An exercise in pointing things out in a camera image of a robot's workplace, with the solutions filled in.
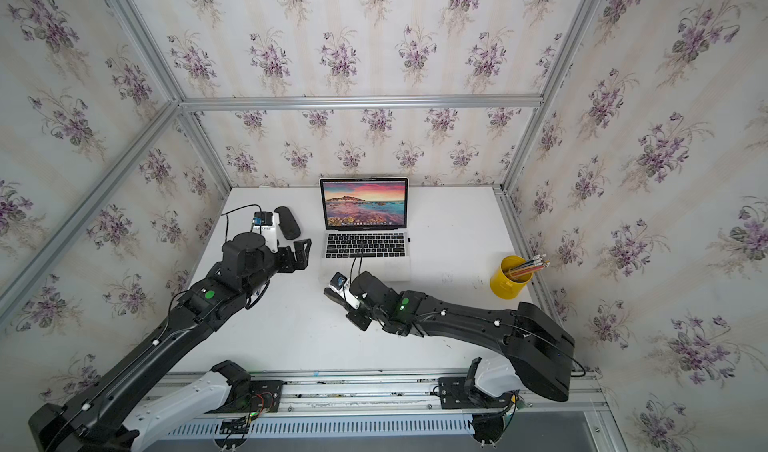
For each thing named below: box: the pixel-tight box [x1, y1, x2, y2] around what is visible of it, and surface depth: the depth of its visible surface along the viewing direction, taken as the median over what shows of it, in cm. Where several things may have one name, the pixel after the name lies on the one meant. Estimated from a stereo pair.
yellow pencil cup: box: [490, 255, 533, 300], surface depth 87 cm
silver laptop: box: [319, 177, 411, 281], surface depth 103 cm
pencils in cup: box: [508, 254, 551, 278], surface depth 83 cm
